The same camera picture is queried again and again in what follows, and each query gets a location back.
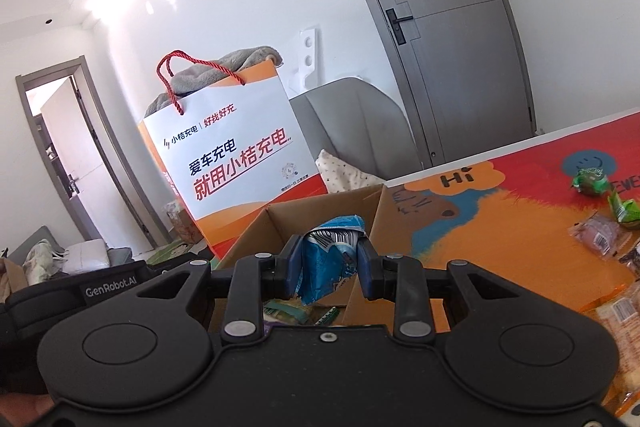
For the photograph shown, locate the blue snack packet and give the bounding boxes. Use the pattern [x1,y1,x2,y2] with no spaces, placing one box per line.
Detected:
[296,215,366,306]

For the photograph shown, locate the clear brown snack packet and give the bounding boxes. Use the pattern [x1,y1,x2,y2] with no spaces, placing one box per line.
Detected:
[568,211,631,259]

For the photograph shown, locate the green candy packet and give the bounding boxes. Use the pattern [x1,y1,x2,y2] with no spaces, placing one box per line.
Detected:
[572,167,612,197]
[608,191,640,230]

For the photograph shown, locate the person's left hand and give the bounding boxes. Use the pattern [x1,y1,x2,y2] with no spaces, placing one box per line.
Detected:
[0,393,54,426]

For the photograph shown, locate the dotted cream cushion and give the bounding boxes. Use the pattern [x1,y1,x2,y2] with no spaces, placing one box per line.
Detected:
[316,150,384,194]

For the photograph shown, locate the white orange paper bag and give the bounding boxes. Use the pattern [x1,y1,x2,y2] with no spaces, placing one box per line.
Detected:
[139,61,326,258]

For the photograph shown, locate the colourful cartoon table mat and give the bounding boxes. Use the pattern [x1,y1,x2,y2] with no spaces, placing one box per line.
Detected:
[384,110,640,417]

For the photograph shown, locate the grey chair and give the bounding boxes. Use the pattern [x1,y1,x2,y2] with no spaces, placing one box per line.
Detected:
[290,77,423,180]

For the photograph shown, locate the grey blanket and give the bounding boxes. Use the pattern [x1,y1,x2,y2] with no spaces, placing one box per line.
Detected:
[144,46,283,117]

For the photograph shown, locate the grey door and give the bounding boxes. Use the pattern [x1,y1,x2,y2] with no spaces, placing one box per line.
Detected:
[366,0,536,166]

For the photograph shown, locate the beige cracker packet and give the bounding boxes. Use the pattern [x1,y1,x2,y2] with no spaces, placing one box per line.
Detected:
[585,281,639,413]

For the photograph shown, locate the open interior door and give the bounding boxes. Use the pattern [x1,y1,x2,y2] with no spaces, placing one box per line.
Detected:
[15,55,171,254]

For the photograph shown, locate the white wall bracket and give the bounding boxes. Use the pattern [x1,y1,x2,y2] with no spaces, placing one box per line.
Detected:
[294,27,319,93]

